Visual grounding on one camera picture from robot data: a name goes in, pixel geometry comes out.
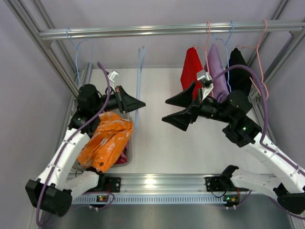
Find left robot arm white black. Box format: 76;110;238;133
25;84;146;217

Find lilac trousers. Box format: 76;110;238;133
207;43;229;103

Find right aluminium frame post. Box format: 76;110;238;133
246;0;305;146

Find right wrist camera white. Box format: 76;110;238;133
197;70;214;99

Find aluminium hanging rail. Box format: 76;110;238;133
39;19;305;41

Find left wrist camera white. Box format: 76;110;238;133
108;70;120;89

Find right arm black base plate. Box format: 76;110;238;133
204;176;249;192

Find pink camouflage trousers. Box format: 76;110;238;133
113;141;131;167

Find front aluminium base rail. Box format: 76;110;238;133
105;174;217;195

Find pink hanger under red trousers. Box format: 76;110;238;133
193;21;211;73

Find aluminium frame post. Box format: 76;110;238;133
4;0;93;100
246;0;305;146

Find red trousers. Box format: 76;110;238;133
180;47;203;100

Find grey slotted cable duct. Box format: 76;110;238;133
72;194;226;205

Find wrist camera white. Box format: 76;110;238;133
108;70;120;89
197;70;214;99

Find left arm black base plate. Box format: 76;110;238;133
94;177;121;193

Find pink hanger under black trousers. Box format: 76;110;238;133
235;19;270;101

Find orange white trousers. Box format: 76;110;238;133
77;112;133;173

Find light blue wire hanger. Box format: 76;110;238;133
65;27;95;85

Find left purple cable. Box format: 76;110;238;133
35;61;115;227

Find blue hanger under lilac trousers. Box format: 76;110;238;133
212;21;235;92

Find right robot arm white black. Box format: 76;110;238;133
162;83;305;215

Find left aluminium frame post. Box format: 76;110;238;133
4;0;93;100

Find clear plastic bin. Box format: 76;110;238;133
69;109;133;172

